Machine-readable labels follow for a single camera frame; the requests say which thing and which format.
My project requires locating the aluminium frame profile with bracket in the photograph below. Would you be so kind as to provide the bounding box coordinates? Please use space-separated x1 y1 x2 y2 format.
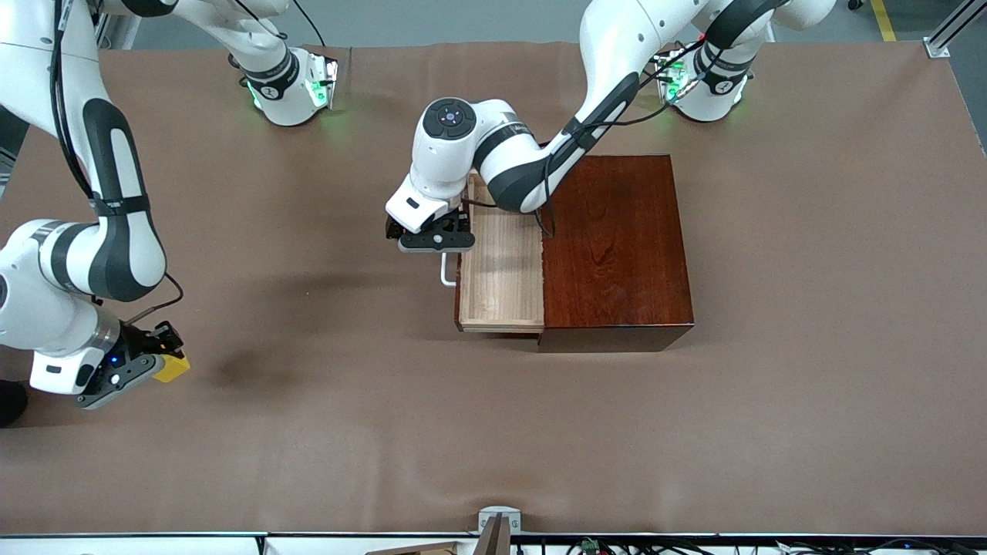
925 0 987 59

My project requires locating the brown cardboard piece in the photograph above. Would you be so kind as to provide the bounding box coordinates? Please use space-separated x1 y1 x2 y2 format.
364 542 463 555

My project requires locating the metal base connector plate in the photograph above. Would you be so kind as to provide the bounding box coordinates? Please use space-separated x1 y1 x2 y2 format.
307 50 340 110
654 50 689 105

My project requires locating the dark wooden drawer cabinet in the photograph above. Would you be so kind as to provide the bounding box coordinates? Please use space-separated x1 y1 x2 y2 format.
536 154 695 354

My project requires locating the metal right base connector plate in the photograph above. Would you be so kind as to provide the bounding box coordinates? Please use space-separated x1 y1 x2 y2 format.
307 50 340 110

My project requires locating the black base cable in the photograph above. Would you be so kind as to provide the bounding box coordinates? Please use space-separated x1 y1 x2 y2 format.
289 0 326 49

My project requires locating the black round object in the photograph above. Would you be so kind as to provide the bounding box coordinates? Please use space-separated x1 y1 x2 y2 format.
0 380 29 427

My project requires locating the brown table cloth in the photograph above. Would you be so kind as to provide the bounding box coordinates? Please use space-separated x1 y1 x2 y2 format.
0 40 987 537

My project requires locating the metal left base connector plate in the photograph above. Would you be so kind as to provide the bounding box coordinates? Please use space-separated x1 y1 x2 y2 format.
654 50 689 105

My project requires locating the yellow wooden block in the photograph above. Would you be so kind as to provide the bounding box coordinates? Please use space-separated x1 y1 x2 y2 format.
153 353 191 384

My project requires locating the light wooden drawer white handle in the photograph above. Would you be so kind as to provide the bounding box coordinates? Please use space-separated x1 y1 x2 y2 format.
440 173 547 334

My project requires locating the grey metal table bracket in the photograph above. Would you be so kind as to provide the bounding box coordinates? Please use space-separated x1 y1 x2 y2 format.
478 506 522 555

